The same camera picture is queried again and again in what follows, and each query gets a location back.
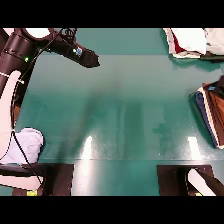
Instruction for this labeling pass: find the blue garment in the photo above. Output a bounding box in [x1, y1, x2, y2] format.
[194, 87, 218, 147]

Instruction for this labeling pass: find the pale white garment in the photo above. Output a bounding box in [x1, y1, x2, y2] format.
[0, 127, 45, 166]

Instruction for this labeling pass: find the red garment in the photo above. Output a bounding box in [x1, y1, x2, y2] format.
[172, 38, 187, 55]

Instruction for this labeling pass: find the cream garment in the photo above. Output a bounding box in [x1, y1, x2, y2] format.
[199, 86, 222, 150]

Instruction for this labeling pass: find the brown garment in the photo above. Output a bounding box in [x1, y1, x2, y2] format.
[207, 89, 224, 148]

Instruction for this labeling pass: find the black garment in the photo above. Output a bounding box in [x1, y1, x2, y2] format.
[199, 52, 224, 63]

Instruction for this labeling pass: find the light grey garment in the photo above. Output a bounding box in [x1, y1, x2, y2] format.
[203, 27, 224, 56]

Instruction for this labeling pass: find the black cable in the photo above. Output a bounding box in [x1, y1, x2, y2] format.
[9, 27, 78, 188]

